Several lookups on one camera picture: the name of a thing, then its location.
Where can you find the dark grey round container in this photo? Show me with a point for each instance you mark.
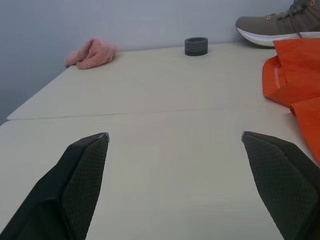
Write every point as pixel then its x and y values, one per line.
pixel 196 47

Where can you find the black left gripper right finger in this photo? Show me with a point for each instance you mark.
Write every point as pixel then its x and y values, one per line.
pixel 280 175

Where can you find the pink fluffy cloth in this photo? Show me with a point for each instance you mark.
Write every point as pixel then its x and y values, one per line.
pixel 92 55

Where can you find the orange cloth garment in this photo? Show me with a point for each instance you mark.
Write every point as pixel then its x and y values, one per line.
pixel 297 77

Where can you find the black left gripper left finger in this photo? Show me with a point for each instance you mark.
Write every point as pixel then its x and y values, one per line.
pixel 75 180

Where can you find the taupe sneaker with white sole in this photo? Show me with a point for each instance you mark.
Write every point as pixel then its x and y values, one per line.
pixel 275 27

